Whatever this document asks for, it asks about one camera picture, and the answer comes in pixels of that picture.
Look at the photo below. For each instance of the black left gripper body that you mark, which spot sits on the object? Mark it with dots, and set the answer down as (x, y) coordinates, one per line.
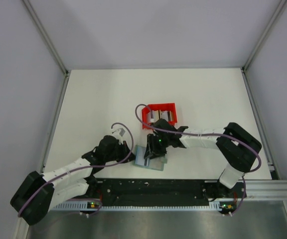
(119, 152)

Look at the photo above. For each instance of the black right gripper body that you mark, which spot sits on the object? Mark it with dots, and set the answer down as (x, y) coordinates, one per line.
(158, 144)

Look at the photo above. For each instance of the green leather card holder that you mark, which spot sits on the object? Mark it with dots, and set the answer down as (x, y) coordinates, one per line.
(152, 164)

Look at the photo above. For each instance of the silver striped credit card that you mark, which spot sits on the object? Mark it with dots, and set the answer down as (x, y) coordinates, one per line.
(140, 159)

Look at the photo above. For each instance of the red plastic card tray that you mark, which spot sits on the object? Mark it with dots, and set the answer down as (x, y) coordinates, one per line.
(163, 107)

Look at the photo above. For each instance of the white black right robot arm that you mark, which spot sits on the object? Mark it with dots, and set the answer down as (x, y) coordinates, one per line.
(238, 147)

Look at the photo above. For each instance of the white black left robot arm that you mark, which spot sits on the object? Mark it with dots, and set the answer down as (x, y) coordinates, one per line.
(40, 192)

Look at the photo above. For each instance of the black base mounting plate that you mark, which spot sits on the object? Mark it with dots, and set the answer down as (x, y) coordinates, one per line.
(161, 192)

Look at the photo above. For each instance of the white slotted cable duct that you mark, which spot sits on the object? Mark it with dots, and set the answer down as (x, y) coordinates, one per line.
(72, 206)

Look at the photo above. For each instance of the aluminium frame rail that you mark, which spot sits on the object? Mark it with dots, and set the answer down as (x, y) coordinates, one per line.
(266, 190)

